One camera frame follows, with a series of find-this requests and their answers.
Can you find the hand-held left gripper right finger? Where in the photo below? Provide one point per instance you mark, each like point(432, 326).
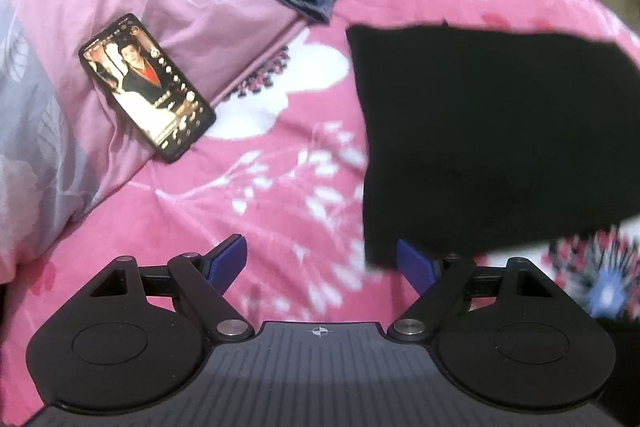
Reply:
point(415, 264)

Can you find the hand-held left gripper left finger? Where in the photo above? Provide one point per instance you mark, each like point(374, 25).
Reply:
point(227, 264)

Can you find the black printed t-shirt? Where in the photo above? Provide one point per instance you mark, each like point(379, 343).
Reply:
point(490, 132)

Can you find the pink floral blanket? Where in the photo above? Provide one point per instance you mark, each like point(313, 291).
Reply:
point(250, 207)

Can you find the smartphone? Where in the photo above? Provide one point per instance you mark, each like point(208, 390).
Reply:
point(145, 87)

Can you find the grey floral bedding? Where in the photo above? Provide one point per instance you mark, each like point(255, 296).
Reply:
point(30, 157)

